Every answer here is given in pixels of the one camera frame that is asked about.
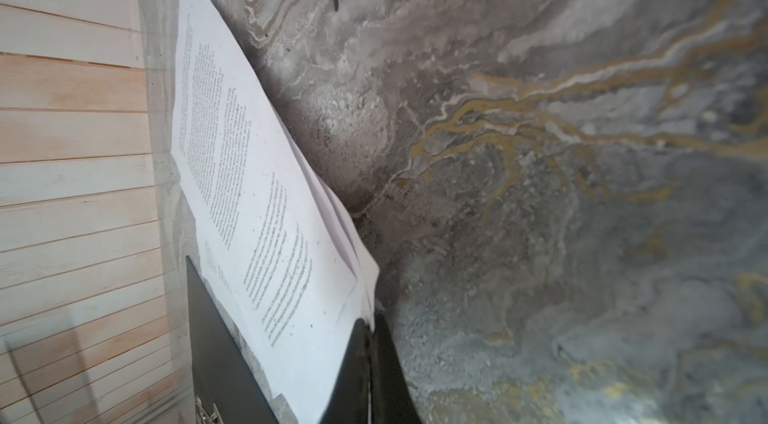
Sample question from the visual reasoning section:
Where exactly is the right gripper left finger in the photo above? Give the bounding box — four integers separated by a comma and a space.
320, 319, 371, 424

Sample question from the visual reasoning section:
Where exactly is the printed paper sheet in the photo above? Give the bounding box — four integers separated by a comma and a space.
171, 0, 365, 423
281, 123, 380, 331

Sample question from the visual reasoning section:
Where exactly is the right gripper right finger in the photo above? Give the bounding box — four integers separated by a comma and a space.
371, 313, 422, 424

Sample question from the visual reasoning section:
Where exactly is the blue folder black inside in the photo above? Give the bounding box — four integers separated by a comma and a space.
185, 258, 277, 424

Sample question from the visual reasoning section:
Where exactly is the metal folder clip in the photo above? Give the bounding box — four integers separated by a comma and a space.
195, 396, 223, 424

